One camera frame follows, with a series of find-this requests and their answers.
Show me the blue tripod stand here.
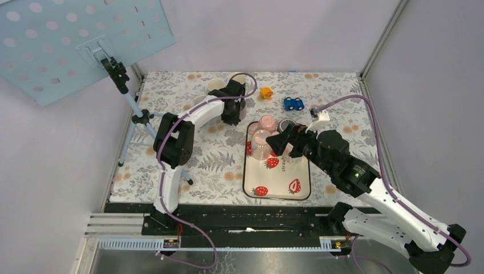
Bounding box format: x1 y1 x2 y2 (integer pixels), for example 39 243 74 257
100 57 194 186

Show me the tall pale pink mug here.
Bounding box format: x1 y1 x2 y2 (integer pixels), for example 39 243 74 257
251 130 272 161

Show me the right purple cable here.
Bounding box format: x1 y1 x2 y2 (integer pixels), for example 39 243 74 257
313 94 473 273

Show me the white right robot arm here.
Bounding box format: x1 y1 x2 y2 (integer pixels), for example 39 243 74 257
266 124 466 273

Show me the dark grey mug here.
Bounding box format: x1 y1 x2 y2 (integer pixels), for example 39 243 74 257
277 118 297 134

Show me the pink octagonal mug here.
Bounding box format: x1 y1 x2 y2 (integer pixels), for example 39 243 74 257
248 115 277 135

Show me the green octagonal mug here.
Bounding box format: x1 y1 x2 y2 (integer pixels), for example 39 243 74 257
206 78 226 93

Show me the purple mug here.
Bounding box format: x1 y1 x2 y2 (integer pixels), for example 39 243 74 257
239 99 247 120

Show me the blue toy car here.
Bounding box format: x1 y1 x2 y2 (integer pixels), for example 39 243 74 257
283 97 305 111

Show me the black mug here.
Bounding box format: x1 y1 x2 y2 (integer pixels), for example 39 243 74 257
227 72 246 85

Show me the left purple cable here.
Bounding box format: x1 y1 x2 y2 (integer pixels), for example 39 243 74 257
156 72 259 270

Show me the purple cable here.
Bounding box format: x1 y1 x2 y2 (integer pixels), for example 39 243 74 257
313 94 473 273
156 72 259 270

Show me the white strawberry tray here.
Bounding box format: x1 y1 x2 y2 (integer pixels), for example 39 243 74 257
243 122 311 200

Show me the floral tablecloth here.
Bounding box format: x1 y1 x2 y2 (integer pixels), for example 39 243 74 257
108 71 379 207

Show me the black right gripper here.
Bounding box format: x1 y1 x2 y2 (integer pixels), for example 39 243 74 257
265 123 334 175

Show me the blue dotted mug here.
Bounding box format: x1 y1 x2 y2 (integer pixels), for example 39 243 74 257
193 95 207 107

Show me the white floral mug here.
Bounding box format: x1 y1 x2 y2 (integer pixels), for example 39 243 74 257
283 152 305 165

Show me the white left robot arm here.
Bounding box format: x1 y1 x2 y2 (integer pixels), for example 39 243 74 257
153 80 245 235

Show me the blue perforated stand plate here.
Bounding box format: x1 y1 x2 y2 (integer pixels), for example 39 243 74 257
1 1 176 106

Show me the yellow toy car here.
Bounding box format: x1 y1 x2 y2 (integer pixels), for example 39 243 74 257
260 87 274 99

